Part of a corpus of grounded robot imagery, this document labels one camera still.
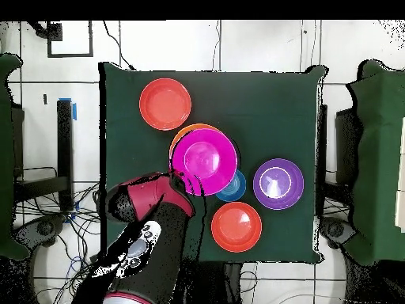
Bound black metal stand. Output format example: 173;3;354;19
13;98;75;213

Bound blue plastic bowl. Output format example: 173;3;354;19
214;169;247;203

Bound orange plastic bowl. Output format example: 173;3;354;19
168;123;224;159

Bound black square floor frame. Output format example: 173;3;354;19
46;21;95;59

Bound red plastic bowl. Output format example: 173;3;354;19
138;78;193;131
210;201;263;253

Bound purple plastic bowl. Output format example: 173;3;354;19
252;158;305;211

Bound white paper sheet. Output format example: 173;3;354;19
394;116;405;234

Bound blue cable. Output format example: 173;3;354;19
67;254;85;275

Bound blue tape strip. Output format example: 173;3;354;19
58;97;78;121

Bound black computer tower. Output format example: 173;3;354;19
335;107;361;188

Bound neighbouring green cloth table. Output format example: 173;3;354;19
343;59;405;267
0;53;31;261

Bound dark green table cloth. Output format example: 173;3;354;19
98;61;328;264

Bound black rounded floor machine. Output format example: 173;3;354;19
12;213;69;254
319;216;358;251

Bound black floor cable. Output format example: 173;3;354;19
101;20;136;71

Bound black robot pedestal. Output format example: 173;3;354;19
180;261;244;304

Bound tangle of black cables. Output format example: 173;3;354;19
13;165;107;304

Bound pink plastic bowl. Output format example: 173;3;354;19
169;127;238;197

